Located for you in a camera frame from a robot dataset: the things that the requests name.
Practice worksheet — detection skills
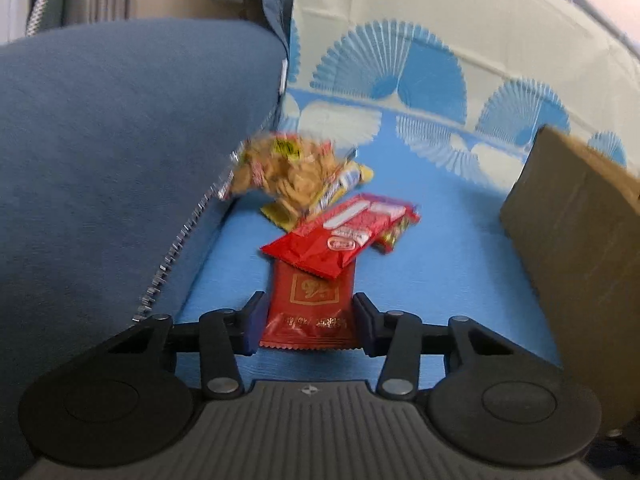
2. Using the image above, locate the red chocolate bar wrapper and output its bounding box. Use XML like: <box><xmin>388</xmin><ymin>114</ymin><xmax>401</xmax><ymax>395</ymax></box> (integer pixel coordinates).
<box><xmin>260</xmin><ymin>194</ymin><xmax>421</xmax><ymax>279</ymax></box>

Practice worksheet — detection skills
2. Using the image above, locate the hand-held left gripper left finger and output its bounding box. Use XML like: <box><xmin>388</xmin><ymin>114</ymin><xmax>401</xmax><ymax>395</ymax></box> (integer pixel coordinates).
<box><xmin>105</xmin><ymin>291</ymin><xmax>266</xmax><ymax>400</ymax></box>

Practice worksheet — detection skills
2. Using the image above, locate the clear bag of crackers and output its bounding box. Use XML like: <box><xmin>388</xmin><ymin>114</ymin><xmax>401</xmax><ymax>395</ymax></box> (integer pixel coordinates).
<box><xmin>217</xmin><ymin>132</ymin><xmax>347</xmax><ymax>218</ymax></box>

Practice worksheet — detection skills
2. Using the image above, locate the cardboard box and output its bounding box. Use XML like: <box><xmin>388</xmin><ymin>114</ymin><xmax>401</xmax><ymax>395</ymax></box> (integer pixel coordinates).
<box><xmin>500</xmin><ymin>125</ymin><xmax>640</xmax><ymax>436</ymax></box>

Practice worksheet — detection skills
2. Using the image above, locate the yellow snack bar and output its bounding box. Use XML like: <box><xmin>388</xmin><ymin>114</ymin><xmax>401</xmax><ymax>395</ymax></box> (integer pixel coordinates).
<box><xmin>260</xmin><ymin>162</ymin><xmax>375</xmax><ymax>234</ymax></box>

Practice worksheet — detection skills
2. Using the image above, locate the red packet with gold print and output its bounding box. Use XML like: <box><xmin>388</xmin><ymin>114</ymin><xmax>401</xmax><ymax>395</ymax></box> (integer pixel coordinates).
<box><xmin>259</xmin><ymin>259</ymin><xmax>360</xmax><ymax>352</ymax></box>

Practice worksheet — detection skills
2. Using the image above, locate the small red and gold wrapper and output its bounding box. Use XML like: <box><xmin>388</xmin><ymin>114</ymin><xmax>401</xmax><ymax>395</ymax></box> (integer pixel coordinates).
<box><xmin>374</xmin><ymin>210</ymin><xmax>422</xmax><ymax>254</ymax></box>

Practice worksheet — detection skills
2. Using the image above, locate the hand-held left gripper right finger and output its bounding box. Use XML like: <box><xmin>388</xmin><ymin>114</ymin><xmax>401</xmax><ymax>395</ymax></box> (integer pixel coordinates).
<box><xmin>352</xmin><ymin>292</ymin><xmax>521</xmax><ymax>401</ymax></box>

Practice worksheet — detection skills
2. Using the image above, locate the blue fan-print bed sheet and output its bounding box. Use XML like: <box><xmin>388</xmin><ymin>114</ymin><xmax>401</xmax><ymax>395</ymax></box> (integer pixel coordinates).
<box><xmin>175</xmin><ymin>0</ymin><xmax>640</xmax><ymax>392</ymax></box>

